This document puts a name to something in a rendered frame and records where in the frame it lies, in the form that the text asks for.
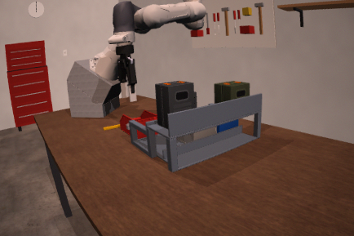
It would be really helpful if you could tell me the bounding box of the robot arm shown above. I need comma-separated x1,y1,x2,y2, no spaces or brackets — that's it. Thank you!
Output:
89,0,206,81

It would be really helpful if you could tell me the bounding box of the blue open bin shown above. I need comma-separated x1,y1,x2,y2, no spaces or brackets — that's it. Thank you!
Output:
217,119,239,133

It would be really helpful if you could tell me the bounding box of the red bin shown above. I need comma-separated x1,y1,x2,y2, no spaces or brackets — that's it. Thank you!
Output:
120,110,157,139

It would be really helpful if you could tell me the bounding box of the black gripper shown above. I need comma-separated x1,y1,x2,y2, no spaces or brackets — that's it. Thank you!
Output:
116,45,137,102

